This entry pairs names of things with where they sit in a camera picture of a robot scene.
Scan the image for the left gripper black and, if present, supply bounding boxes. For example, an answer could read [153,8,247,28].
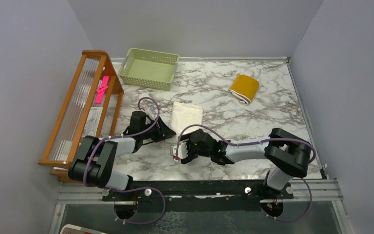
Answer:
[140,116,175,142]

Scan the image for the white towel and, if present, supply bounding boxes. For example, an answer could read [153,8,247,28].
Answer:
[169,102,203,136]

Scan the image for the green plastic basket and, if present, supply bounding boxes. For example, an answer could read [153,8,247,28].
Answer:
[118,48,180,91]

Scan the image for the yellow towel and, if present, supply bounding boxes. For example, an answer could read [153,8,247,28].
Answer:
[228,74,260,105]

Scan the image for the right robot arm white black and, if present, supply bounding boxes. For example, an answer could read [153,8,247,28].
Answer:
[170,128,317,198]

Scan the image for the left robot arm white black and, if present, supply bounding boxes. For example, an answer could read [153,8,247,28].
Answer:
[68,111,176,200]

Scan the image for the pink plastic clip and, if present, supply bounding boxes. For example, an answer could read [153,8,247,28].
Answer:
[94,76,110,104]

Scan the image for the wooden rack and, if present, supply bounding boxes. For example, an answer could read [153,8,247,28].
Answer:
[38,50,124,183]

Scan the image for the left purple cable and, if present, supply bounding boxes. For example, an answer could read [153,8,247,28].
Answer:
[83,97,167,225]

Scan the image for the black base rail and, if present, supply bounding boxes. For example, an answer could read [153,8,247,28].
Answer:
[102,179,294,213]

